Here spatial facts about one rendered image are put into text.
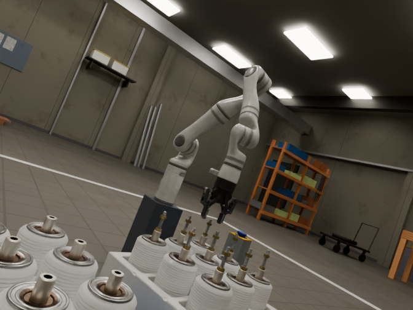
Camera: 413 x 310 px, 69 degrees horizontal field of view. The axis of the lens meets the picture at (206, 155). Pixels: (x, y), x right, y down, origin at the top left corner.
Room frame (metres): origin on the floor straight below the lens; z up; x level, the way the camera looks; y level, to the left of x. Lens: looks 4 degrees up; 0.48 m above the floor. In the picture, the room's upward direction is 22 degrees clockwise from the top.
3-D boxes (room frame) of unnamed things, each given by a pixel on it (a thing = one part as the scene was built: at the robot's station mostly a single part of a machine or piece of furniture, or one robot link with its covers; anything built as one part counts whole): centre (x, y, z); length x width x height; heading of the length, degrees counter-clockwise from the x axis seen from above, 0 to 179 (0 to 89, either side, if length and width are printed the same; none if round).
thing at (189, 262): (0.81, -0.04, 0.25); 0.08 x 0.08 x 0.01
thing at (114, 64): (8.39, 3.24, 2.43); 0.47 x 0.39 x 0.26; 126
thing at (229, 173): (1.08, -0.09, 0.52); 0.11 x 0.09 x 0.06; 27
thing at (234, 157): (1.07, -0.09, 0.62); 0.09 x 0.07 x 0.15; 100
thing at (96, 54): (8.06, 3.70, 2.43); 0.47 x 0.40 x 0.26; 126
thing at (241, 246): (1.17, -0.24, 0.16); 0.07 x 0.07 x 0.31; 51
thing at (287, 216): (8.08, -2.49, 1.04); 2.36 x 0.61 x 2.07; 125
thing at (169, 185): (1.37, 0.10, 0.39); 0.09 x 0.09 x 0.17; 36
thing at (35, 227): (0.64, 0.25, 0.25); 0.08 x 0.08 x 0.01
